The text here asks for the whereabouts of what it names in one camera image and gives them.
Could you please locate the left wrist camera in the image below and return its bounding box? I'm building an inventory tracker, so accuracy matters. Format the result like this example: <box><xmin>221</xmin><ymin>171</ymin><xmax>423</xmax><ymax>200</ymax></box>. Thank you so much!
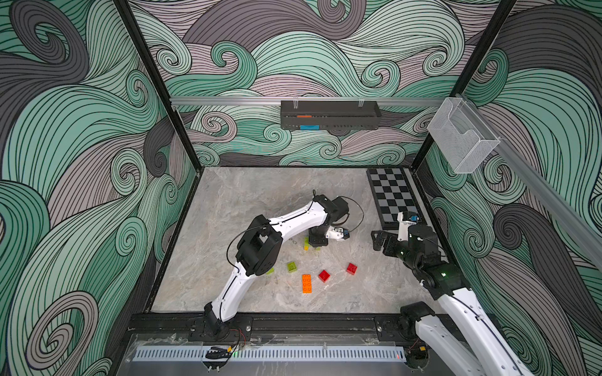
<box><xmin>325</xmin><ymin>227</ymin><xmax>350</xmax><ymax>241</ymax></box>

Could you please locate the white slotted cable duct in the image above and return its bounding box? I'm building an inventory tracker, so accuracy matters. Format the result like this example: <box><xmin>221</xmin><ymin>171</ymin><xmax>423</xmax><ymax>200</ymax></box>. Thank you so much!
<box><xmin>133</xmin><ymin>345</ymin><xmax>406</xmax><ymax>363</ymax></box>

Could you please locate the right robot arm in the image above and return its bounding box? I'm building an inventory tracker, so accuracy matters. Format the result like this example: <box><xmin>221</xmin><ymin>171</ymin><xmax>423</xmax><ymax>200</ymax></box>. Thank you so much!
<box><xmin>371</xmin><ymin>221</ymin><xmax>531</xmax><ymax>375</ymax></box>

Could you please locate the aluminium rail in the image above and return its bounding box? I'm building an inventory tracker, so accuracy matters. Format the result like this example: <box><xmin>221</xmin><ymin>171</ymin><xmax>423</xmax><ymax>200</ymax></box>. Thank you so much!
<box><xmin>170</xmin><ymin>96</ymin><xmax>445</xmax><ymax>107</ymax></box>
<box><xmin>456</xmin><ymin>94</ymin><xmax>601</xmax><ymax>269</ymax></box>

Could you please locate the red lego brick left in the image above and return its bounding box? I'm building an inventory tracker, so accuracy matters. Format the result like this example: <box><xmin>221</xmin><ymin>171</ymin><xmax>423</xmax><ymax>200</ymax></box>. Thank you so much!
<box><xmin>318</xmin><ymin>269</ymin><xmax>331</xmax><ymax>283</ymax></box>

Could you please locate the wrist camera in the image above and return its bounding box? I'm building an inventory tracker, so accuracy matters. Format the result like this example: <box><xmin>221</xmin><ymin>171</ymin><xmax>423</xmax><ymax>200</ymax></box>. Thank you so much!
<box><xmin>325</xmin><ymin>227</ymin><xmax>350</xmax><ymax>241</ymax></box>
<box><xmin>398</xmin><ymin>211</ymin><xmax>420</xmax><ymax>241</ymax></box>

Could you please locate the aluminium rail back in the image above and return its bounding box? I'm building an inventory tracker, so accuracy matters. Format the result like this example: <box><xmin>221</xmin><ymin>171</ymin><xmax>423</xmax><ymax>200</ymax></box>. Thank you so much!
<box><xmin>170</xmin><ymin>96</ymin><xmax>445</xmax><ymax>107</ymax></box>

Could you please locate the black frame post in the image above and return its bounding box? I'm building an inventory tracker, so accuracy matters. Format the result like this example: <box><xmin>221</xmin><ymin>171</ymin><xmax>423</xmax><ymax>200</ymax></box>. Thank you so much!
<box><xmin>410</xmin><ymin>0</ymin><xmax>517</xmax><ymax>175</ymax></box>
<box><xmin>114</xmin><ymin>0</ymin><xmax>204</xmax><ymax>176</ymax></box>

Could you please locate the red lego brick right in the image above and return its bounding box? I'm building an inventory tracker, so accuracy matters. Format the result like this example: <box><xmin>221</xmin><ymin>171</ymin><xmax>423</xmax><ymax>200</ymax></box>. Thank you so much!
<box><xmin>346</xmin><ymin>263</ymin><xmax>357</xmax><ymax>275</ymax></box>

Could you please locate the aluminium rail right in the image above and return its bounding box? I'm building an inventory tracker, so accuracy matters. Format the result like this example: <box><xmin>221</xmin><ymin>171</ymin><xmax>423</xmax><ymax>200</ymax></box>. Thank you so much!
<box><xmin>456</xmin><ymin>94</ymin><xmax>601</xmax><ymax>269</ymax></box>

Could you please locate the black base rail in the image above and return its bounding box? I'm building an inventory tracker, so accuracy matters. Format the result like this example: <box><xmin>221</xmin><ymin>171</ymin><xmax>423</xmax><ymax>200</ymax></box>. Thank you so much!
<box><xmin>127</xmin><ymin>306</ymin><xmax>433</xmax><ymax>344</ymax></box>

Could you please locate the red lego brick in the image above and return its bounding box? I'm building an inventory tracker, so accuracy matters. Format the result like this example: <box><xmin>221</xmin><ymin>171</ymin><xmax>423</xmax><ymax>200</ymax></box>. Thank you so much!
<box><xmin>346</xmin><ymin>263</ymin><xmax>357</xmax><ymax>275</ymax></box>
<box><xmin>318</xmin><ymin>269</ymin><xmax>331</xmax><ymax>283</ymax></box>

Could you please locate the black frame post right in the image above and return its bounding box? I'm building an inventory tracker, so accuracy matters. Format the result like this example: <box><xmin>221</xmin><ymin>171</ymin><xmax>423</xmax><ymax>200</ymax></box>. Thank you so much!
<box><xmin>410</xmin><ymin>0</ymin><xmax>517</xmax><ymax>175</ymax></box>

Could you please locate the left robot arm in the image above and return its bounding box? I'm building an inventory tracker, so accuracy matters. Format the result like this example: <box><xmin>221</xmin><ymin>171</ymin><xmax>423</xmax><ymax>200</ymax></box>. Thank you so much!
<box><xmin>204</xmin><ymin>194</ymin><xmax>350</xmax><ymax>339</ymax></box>

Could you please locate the clear plastic bin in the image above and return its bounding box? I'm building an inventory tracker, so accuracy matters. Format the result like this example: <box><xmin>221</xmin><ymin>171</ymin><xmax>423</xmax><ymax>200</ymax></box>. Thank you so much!
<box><xmin>427</xmin><ymin>97</ymin><xmax>500</xmax><ymax>175</ymax></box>

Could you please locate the orange long lego brick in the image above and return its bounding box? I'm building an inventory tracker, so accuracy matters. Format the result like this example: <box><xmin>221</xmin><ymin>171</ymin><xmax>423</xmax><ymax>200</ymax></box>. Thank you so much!
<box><xmin>302</xmin><ymin>274</ymin><xmax>313</xmax><ymax>294</ymax></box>

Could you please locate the black frame post left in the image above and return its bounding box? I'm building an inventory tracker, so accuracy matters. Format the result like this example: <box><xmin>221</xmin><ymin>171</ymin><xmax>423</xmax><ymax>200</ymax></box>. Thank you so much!
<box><xmin>114</xmin><ymin>0</ymin><xmax>204</xmax><ymax>176</ymax></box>

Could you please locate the black wall tray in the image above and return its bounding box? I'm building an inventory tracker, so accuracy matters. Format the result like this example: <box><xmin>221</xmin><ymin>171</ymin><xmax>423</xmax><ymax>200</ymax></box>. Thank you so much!
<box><xmin>280</xmin><ymin>101</ymin><xmax>383</xmax><ymax>132</ymax></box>

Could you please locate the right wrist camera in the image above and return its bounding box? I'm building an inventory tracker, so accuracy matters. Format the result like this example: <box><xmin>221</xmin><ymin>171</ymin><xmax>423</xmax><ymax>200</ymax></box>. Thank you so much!
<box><xmin>398</xmin><ymin>211</ymin><xmax>420</xmax><ymax>241</ymax></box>

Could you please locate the black checkerboard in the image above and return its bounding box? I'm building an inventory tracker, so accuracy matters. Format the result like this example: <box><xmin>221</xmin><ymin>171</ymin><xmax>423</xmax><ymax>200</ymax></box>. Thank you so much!
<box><xmin>366</xmin><ymin>168</ymin><xmax>423</xmax><ymax>231</ymax></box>

